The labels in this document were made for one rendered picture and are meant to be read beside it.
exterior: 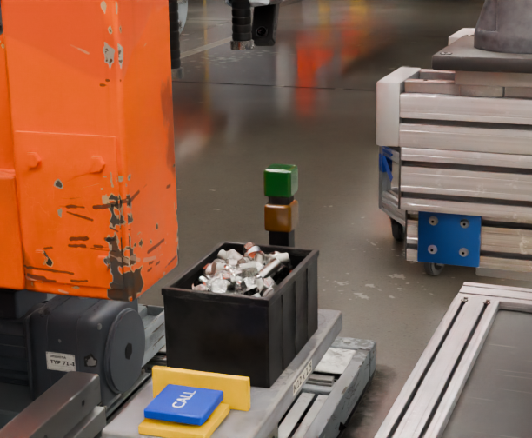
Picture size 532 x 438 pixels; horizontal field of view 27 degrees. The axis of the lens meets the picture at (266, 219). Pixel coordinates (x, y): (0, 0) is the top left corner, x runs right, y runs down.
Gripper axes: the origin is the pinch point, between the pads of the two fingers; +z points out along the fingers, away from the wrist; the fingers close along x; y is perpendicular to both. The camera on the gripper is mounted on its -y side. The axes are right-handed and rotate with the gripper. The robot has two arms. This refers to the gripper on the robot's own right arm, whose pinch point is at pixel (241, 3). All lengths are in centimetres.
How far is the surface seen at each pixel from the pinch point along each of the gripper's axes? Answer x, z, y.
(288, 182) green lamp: 25, 53, -19
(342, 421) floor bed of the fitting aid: 20, 2, -81
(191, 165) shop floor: -93, -198, -83
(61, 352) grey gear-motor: -12, 53, -48
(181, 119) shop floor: -133, -283, -83
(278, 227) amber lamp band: 23, 53, -25
